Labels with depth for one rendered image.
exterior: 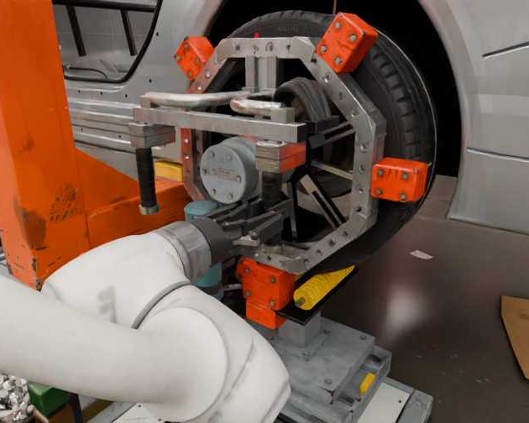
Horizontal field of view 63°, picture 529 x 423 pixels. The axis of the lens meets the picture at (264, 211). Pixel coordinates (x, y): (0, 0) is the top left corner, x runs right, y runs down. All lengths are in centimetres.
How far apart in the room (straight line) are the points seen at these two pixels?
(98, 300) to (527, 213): 81
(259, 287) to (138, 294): 69
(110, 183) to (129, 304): 83
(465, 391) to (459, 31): 120
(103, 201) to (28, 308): 98
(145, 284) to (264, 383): 17
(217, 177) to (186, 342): 57
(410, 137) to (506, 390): 111
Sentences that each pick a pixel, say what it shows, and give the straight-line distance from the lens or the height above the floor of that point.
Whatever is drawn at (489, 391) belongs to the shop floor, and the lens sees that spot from 177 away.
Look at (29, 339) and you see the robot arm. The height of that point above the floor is 92.
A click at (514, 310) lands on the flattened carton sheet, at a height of 2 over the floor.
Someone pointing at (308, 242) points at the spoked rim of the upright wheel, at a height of 63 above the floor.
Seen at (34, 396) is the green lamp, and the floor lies 65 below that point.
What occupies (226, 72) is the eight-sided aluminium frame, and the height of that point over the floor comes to 104.
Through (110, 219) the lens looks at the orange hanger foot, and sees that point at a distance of 129.
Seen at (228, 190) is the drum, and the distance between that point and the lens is 90.
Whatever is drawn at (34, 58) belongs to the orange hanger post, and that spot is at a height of 108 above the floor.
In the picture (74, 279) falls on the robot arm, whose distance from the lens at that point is 50.
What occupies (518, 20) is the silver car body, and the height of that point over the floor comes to 115.
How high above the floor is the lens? 110
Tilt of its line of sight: 21 degrees down
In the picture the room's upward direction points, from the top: straight up
